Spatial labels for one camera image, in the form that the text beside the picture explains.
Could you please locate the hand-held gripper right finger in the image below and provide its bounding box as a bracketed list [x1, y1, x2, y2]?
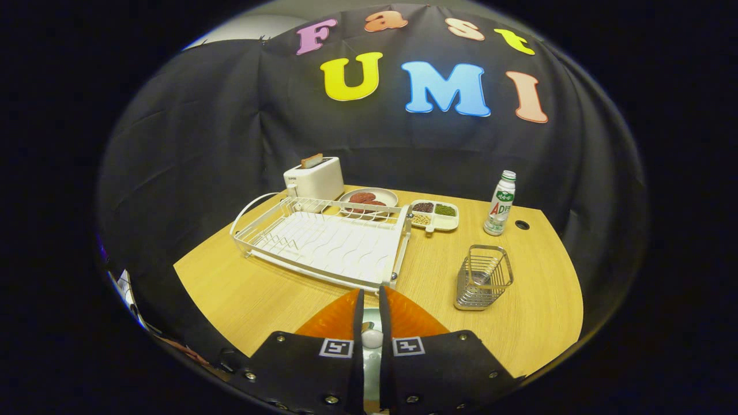
[378, 285, 522, 414]

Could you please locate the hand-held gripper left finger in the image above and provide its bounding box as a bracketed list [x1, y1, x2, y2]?
[229, 288, 366, 415]

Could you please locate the spoon with blue checkered handle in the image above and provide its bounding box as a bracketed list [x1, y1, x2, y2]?
[360, 323, 384, 349]

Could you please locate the pale green plate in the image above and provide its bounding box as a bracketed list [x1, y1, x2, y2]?
[363, 307, 382, 404]

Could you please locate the white wire dish rack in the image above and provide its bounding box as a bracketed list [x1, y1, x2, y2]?
[229, 192, 413, 292]

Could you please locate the metal wire basket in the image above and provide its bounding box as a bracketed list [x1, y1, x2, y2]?
[454, 244, 514, 312]

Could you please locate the beige plate with cookies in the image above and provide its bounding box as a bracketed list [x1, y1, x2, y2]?
[338, 187, 400, 217]

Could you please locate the white divided tray with beans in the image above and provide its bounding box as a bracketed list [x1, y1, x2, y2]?
[409, 199, 460, 233]

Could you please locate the white toaster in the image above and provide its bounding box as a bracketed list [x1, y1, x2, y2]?
[283, 156, 345, 201]

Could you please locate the white drink bottle green label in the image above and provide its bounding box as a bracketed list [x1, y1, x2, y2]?
[483, 170, 517, 237]

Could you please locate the white printed paper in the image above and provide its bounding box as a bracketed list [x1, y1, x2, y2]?
[115, 270, 145, 323]

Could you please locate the black backdrop cloth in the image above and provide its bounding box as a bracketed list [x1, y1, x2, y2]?
[95, 3, 652, 381]

